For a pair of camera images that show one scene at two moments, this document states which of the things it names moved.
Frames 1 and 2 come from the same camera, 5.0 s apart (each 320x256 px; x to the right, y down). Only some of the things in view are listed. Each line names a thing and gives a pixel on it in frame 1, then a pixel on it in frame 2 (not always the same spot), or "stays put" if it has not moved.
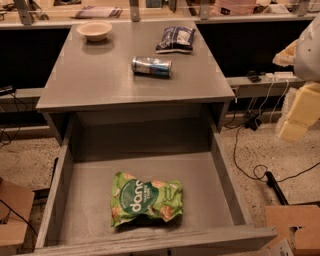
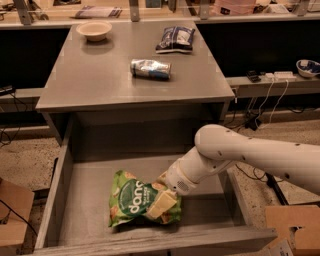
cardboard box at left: (17, 202) stays put
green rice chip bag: (132, 198) stays put
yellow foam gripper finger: (286, 57) to (178, 180)
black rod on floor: (272, 182) stays put
